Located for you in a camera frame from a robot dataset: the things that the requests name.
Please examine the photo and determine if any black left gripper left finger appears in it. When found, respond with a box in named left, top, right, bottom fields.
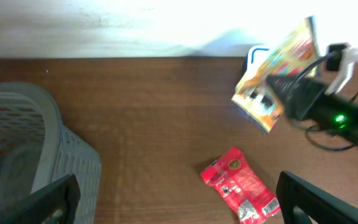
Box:
left=0, top=174, right=81, bottom=224

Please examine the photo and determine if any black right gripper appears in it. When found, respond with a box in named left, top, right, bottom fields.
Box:
left=265, top=75, right=358, bottom=130

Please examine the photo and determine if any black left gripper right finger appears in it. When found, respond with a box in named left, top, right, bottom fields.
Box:
left=276, top=171, right=358, bottom=224

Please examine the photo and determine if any yellow chips bag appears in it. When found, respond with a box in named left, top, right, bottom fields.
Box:
left=231, top=16, right=321, bottom=134

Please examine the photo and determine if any red snack packet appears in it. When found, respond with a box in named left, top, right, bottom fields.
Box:
left=200, top=147, right=280, bottom=224

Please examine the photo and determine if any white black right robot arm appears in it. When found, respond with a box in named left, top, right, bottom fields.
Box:
left=265, top=76, right=358, bottom=152

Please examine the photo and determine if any white barcode scanner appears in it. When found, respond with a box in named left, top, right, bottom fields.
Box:
left=242, top=45, right=271, bottom=73

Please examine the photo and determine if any grey plastic lattice basket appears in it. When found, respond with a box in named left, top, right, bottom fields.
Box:
left=0, top=82, right=102, bottom=223

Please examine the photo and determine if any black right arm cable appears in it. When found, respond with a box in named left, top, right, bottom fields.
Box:
left=290, top=51, right=358, bottom=152

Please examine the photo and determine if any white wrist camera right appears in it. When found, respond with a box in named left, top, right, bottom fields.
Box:
left=325, top=43, right=358, bottom=95

